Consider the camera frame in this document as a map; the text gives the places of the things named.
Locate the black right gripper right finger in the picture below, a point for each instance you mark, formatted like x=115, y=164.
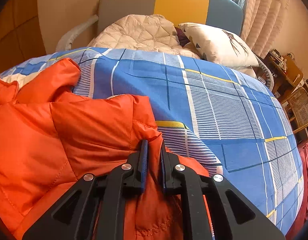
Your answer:
x=212, y=207

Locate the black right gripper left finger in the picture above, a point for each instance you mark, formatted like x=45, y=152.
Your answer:
x=94, y=207

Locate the orange puffer jacket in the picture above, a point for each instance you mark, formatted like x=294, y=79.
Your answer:
x=50, y=137

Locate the blue plaid bed sheet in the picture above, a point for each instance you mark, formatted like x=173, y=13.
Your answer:
x=234, y=124

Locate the red ruffled blanket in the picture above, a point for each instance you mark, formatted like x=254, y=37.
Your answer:
x=302, y=216

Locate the rattan wooden chair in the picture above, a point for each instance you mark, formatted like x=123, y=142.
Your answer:
x=298, y=102

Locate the wooden side table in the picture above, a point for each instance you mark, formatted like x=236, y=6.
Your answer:
x=287, y=76

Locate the white deer print pillow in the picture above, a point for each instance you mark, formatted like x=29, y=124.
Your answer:
x=219, y=46

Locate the beige quilted blanket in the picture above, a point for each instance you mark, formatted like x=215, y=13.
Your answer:
x=143, y=32

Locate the wooden wardrobe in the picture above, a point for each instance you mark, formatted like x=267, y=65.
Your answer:
x=20, y=35

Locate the grey yellow blue headboard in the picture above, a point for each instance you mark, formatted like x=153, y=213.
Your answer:
x=224, y=14

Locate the beige patterned curtain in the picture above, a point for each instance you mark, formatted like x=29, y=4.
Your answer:
x=262, y=24

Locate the grey curved bed rail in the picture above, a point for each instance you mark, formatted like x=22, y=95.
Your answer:
x=66, y=41

